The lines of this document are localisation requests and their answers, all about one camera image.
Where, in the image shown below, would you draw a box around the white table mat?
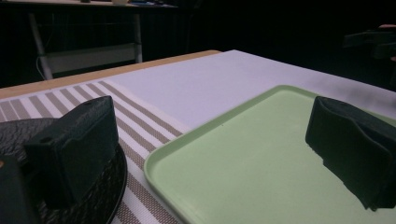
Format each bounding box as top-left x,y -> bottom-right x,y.
106,49 -> 396,130

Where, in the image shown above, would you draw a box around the light green plastic tray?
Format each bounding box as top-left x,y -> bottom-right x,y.
143,84 -> 396,224

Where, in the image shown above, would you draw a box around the desk with white legs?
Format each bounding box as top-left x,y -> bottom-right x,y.
0,0 -> 179,81

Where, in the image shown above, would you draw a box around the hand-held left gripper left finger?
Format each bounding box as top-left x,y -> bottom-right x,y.
23,95 -> 120,210

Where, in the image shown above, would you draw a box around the brown striped white placemat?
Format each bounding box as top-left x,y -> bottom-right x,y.
0,79 -> 191,224

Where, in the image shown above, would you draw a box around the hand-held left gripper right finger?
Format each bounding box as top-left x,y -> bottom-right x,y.
304,95 -> 396,213

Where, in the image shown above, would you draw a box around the black textured round plate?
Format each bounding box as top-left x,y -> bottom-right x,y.
0,117 -> 128,224

